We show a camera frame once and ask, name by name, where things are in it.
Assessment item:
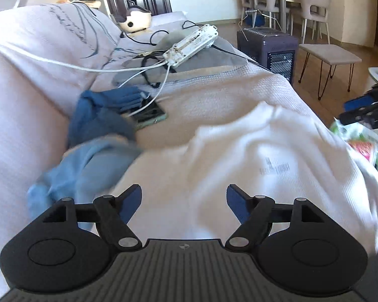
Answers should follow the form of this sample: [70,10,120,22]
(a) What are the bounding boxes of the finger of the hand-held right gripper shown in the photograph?
[339,100,378,126]
[343,82,378,111]

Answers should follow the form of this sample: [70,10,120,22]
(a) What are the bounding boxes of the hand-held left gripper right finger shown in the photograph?
[225,185,333,252]

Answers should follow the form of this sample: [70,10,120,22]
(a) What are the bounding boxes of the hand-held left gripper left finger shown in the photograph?
[35,185,142,251]

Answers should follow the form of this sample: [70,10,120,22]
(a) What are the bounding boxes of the white t-shirt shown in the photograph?
[112,101,378,252]

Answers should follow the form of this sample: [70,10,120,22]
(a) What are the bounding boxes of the light blue sweatpants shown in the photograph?
[27,137,142,232]

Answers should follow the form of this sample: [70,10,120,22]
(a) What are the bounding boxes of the green and white plastic bag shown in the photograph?
[329,117,378,177]

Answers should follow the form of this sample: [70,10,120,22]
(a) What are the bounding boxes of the red snack packet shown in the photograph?
[348,140,377,164]

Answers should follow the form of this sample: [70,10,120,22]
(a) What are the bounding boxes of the grey bench with hairpin legs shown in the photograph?
[298,43,363,100]

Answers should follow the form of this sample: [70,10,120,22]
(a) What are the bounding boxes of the smartphone with green case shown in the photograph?
[123,96,167,130]

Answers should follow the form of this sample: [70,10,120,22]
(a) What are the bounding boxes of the dark blue cloth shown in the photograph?
[68,86,150,148]

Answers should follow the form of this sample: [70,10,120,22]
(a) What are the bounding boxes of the purple electric heater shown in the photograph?
[237,9,300,85]

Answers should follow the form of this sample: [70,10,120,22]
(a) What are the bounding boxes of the blue box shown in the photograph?
[242,14,265,27]

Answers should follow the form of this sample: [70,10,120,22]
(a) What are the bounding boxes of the grey cushion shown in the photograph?
[113,33,249,85]

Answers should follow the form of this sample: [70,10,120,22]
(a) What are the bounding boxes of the white power strip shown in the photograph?
[163,24,219,67]

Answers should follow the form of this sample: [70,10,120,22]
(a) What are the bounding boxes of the cream rounded massager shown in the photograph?
[118,6,152,33]

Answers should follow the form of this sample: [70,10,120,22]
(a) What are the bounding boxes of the printed white pillow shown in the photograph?
[0,3,136,89]

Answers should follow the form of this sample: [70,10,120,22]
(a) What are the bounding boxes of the white charger cable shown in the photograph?
[118,64,171,115]

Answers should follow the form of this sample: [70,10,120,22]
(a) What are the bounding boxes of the black heater power cable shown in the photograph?
[208,42,271,71]

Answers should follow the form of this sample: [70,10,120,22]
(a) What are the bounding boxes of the white power strip cable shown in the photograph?
[0,38,171,71]

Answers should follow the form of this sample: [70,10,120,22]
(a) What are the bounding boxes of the black looped cable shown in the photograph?
[123,20,205,46]

